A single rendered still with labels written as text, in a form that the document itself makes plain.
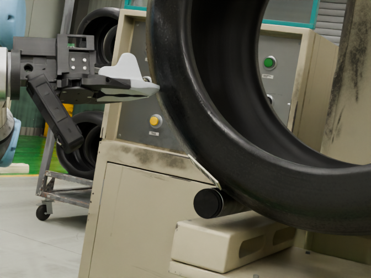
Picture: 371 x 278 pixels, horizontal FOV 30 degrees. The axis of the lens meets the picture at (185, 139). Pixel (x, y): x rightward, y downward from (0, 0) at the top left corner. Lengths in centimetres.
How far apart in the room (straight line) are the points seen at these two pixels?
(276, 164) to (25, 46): 38
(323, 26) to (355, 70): 965
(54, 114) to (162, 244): 95
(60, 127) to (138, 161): 94
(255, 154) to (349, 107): 43
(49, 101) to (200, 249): 30
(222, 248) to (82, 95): 30
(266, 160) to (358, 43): 47
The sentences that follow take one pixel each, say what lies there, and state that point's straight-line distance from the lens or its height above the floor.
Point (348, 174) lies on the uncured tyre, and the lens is 90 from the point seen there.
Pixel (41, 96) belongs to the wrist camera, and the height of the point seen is 102.
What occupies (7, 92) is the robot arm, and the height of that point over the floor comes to 101.
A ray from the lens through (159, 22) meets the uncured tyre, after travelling 102.
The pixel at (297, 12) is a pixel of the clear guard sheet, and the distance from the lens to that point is 178.
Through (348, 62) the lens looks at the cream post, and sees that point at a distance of 133.
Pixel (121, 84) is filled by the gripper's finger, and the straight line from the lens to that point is 97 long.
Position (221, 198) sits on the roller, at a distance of 101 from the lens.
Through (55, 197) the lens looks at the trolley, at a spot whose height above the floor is 21.
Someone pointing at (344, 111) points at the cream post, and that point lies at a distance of 133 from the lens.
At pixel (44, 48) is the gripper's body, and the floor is 108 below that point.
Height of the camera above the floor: 104
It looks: 3 degrees down
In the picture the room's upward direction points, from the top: 9 degrees clockwise
